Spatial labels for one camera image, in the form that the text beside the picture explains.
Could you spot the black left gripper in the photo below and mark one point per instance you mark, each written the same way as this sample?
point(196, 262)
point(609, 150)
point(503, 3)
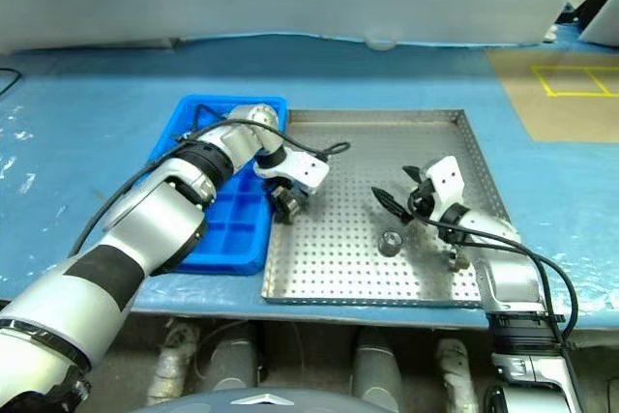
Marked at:
point(284, 186)

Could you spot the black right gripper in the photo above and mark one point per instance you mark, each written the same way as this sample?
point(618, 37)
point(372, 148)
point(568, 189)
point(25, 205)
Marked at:
point(421, 197)

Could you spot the metal roller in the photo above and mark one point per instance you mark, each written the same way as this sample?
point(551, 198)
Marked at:
point(457, 262)
point(289, 208)
point(389, 243)

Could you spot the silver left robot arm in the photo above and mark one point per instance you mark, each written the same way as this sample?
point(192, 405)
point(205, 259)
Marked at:
point(145, 219)

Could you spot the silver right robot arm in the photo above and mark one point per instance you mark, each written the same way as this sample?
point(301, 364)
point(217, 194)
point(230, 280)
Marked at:
point(512, 277)

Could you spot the blue plastic compartment tray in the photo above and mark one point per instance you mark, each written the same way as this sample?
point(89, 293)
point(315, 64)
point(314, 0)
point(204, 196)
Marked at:
point(237, 224)

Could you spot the perforated steel tray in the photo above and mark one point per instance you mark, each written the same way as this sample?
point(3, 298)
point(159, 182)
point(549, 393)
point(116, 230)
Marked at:
point(338, 248)

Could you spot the small white lump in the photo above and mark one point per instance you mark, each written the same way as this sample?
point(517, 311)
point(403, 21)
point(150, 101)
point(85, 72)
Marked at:
point(382, 43)

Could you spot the dark grey rounded shape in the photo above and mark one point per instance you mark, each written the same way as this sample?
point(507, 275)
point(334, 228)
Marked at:
point(375, 364)
point(234, 355)

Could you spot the brown cardboard mat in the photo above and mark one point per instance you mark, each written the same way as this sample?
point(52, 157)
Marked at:
point(556, 113)

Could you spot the yellow tape outline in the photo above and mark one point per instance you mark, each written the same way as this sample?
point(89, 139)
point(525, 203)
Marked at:
point(544, 81)

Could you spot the white wrapped table leg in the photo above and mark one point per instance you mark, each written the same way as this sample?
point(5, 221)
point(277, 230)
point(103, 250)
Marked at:
point(171, 364)
point(457, 376)

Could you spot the grey robot torso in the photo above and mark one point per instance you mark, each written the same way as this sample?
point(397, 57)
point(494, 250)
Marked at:
point(261, 401)

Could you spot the dark background object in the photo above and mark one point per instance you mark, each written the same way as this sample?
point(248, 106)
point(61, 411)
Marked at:
point(587, 6)

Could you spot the white slanted board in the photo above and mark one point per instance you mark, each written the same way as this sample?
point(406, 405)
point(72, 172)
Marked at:
point(602, 21)

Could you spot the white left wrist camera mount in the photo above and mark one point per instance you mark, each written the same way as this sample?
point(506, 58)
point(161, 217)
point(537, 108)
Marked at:
point(302, 170)

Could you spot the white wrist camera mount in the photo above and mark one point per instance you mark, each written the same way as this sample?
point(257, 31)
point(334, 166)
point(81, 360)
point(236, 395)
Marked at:
point(447, 183)
point(302, 170)

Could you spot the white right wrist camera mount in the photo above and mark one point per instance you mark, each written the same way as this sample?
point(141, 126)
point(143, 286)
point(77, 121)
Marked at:
point(447, 183)

